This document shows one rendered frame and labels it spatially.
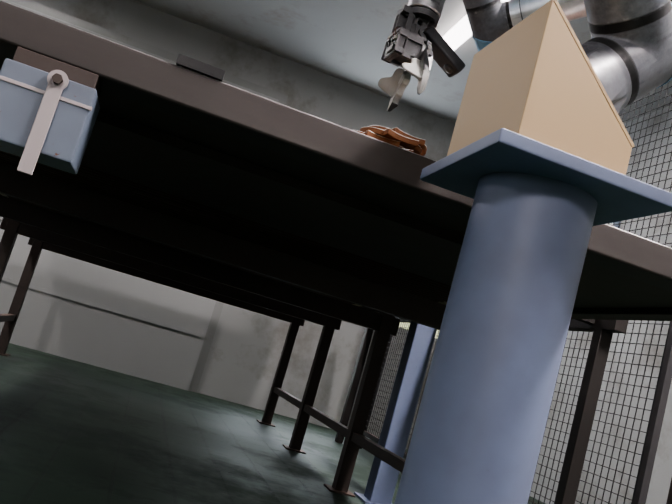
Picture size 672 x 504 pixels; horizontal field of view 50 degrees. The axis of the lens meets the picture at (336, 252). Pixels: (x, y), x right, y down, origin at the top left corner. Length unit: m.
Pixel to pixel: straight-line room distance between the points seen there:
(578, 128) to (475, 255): 0.21
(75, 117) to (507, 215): 0.64
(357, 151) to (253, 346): 5.16
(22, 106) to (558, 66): 0.76
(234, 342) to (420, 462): 5.34
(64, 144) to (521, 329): 0.70
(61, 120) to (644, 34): 0.86
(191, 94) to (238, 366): 5.21
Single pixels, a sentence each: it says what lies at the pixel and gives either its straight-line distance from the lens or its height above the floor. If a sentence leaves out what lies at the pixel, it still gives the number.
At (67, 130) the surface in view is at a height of 0.76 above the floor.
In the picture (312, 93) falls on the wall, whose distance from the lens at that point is 6.68.
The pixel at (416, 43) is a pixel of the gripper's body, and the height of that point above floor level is 1.22.
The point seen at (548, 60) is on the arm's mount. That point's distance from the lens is 1.03.
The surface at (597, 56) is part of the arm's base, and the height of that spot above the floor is 1.05.
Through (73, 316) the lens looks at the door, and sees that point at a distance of 6.21.
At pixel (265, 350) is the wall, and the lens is 6.32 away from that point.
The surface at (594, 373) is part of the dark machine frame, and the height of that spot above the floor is 0.77.
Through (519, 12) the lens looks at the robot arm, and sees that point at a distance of 1.61.
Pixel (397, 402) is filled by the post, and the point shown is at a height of 0.45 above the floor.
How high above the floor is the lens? 0.53
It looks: 9 degrees up
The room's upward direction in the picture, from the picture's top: 16 degrees clockwise
